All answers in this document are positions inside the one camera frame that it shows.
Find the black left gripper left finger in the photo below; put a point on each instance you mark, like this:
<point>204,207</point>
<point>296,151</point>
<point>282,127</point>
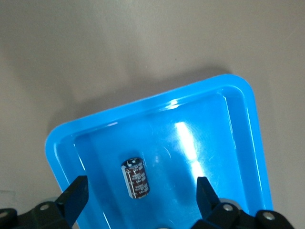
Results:
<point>71,202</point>

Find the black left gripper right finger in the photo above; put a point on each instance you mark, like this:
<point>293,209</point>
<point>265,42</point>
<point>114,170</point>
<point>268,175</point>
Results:
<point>214,214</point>

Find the small dark cylindrical capacitor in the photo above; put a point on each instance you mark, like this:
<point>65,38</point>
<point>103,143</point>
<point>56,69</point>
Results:
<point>135,179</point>

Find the blue plastic tray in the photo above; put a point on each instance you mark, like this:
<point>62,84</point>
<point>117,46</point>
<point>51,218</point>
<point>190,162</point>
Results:
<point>190,155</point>

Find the brown table cover mat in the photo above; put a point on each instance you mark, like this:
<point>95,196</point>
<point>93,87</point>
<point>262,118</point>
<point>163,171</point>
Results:
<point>95,47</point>

